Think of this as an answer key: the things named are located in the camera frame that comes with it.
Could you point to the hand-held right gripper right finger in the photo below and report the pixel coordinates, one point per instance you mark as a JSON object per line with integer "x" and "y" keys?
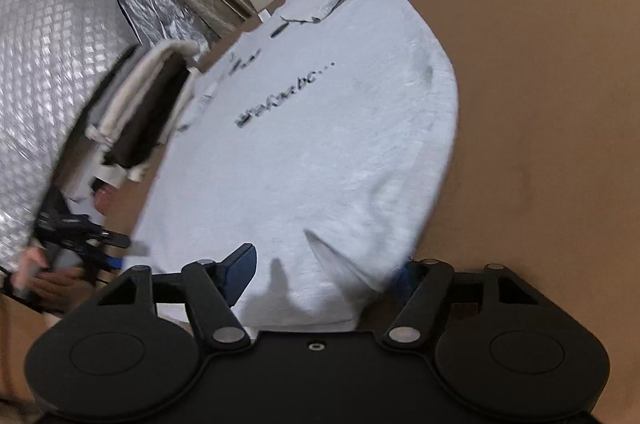
{"x": 425, "y": 289}

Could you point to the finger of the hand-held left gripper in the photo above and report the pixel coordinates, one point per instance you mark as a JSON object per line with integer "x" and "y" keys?
{"x": 105, "y": 239}
{"x": 105, "y": 261}

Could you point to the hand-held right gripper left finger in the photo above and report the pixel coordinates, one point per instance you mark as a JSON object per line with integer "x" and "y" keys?
{"x": 240, "y": 271}

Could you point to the light grey shirt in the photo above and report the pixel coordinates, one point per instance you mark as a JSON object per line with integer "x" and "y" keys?
{"x": 325, "y": 154}

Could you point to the person's left hand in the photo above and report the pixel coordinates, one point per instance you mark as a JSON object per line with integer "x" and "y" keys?
{"x": 55, "y": 289}

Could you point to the dark brown folded garment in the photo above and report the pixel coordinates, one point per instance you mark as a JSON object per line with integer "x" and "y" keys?
{"x": 145, "y": 119}

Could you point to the grey folded garment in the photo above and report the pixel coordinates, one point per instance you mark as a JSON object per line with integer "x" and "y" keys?
{"x": 100, "y": 89}

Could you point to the silver quilted sunshade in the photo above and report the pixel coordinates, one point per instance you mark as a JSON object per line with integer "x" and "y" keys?
{"x": 50, "y": 54}

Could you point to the cream white folded garment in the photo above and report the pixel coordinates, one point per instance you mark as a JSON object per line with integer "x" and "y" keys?
{"x": 145, "y": 64}

